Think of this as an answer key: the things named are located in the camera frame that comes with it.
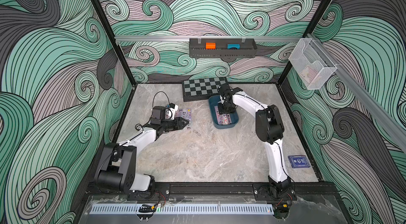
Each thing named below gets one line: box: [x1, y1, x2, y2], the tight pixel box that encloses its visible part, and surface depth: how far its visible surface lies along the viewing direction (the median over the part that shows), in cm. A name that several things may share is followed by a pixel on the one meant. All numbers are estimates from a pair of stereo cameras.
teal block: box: [226, 43, 241, 50], surface depth 97 cm
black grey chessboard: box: [181, 77, 229, 102], surface depth 116 cm
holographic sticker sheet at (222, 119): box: [214, 105, 233, 126], surface depth 98 cm
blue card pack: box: [287, 154, 311, 169], surface depth 83 cm
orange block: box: [205, 42, 217, 50], surface depth 97 cm
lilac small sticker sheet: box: [176, 108, 192, 121], surface depth 105 cm
